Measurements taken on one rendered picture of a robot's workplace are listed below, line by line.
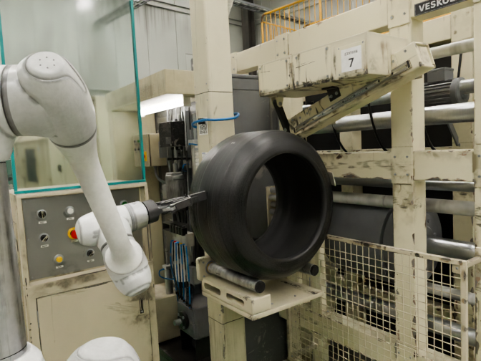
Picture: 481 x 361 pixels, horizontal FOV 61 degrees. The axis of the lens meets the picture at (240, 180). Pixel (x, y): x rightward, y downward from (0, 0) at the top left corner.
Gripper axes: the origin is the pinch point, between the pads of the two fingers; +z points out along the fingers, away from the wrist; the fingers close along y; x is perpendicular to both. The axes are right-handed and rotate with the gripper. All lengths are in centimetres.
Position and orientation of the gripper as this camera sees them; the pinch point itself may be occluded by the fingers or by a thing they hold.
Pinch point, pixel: (197, 197)
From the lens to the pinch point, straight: 144.6
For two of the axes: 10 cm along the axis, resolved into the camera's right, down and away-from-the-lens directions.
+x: 1.7, 9.7, 1.6
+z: 7.9, -2.3, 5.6
